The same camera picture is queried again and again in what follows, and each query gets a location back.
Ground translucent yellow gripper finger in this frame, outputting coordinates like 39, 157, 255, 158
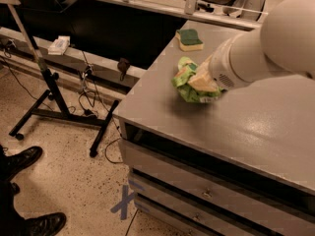
188, 57, 219, 92

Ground green rice chip bag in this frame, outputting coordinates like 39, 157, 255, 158
171, 56, 223, 103

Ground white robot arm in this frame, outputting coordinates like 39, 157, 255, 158
188, 0, 315, 91

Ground green and yellow sponge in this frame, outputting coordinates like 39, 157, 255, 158
175, 29, 204, 52

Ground grey cabinet drawers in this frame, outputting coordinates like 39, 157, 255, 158
120, 114, 315, 236

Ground white box on ledge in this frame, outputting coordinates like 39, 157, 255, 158
48, 35, 70, 55

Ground blue tape cross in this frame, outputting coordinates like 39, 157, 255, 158
110, 184, 136, 220

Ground black rolling stand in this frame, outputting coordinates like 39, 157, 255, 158
0, 0, 119, 157

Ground upper black shoe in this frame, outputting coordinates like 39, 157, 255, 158
0, 147, 42, 181

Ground black shoe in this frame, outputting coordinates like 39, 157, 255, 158
13, 212, 67, 236
0, 147, 42, 181

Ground lower black shoe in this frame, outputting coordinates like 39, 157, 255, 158
13, 212, 67, 236

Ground black cables on floor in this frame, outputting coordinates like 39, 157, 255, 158
0, 39, 124, 165

